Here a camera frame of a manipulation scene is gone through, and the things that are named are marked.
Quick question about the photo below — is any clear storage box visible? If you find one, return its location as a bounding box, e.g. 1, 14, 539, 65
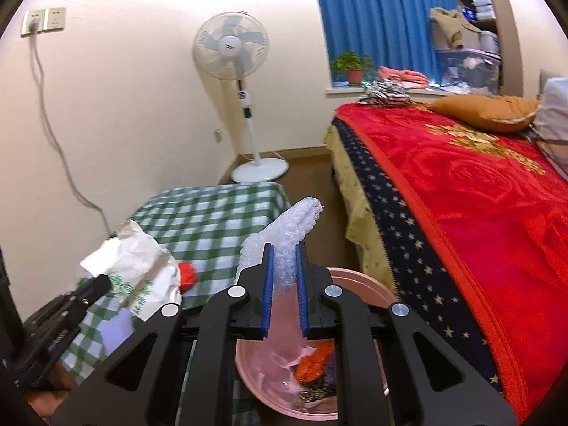
435, 49, 502, 96

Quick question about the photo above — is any black white striped cloth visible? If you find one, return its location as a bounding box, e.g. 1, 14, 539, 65
359, 79, 413, 107

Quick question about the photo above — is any green checked tablecloth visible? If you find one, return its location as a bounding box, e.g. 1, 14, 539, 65
60, 182, 287, 426

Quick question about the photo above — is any pink folded cloth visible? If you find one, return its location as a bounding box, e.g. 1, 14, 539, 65
377, 66, 430, 90

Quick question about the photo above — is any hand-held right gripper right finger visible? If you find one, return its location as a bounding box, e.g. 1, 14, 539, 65
295, 242, 520, 426

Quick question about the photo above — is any blue curtain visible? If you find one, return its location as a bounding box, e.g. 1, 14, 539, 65
311, 0, 458, 87

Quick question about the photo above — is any beige jacket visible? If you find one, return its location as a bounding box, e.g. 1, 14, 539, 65
430, 7, 482, 49

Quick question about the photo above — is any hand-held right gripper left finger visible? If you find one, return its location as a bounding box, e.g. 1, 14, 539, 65
49, 243, 276, 426

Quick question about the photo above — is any white standing fan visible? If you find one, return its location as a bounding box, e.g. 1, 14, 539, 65
192, 11, 290, 184

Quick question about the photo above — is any orange plastic bag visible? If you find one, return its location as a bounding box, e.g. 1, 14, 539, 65
295, 342, 335, 384

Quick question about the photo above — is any white paper bag green print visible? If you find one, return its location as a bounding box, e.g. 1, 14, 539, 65
80, 219, 184, 322

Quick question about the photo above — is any plaid pillow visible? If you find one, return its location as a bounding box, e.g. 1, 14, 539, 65
530, 69, 568, 178

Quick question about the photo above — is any yellow bed sheet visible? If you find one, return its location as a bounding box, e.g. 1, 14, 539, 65
324, 123, 398, 294

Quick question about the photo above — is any red wrapper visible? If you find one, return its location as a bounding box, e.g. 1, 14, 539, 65
178, 262, 197, 293

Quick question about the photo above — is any black gold wrapper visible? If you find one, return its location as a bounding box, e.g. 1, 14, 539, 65
299, 377, 338, 402

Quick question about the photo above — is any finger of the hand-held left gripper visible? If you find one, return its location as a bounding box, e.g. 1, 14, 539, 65
62, 274, 114, 316

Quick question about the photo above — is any wooden bookshelf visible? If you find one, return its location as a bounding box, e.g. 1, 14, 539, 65
448, 0, 524, 98

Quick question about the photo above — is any stack of white towels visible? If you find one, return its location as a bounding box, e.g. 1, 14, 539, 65
470, 0, 495, 21

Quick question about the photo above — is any white foam net sleeve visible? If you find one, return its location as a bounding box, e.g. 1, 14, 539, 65
237, 195, 324, 298

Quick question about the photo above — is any pink plastic bin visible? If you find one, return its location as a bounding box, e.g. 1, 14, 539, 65
234, 267, 400, 420

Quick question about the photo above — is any red floral blanket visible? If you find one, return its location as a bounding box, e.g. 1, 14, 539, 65
334, 102, 568, 422

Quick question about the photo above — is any orange brown pillow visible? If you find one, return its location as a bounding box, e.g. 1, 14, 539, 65
428, 95, 542, 133

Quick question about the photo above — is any grey wall cable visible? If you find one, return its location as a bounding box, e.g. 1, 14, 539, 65
27, 27, 111, 236

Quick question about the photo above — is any white wall socket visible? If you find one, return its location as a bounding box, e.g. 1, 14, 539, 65
44, 7, 67, 32
21, 9, 46, 36

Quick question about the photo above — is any potted green plant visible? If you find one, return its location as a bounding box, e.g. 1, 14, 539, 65
331, 52, 376, 86

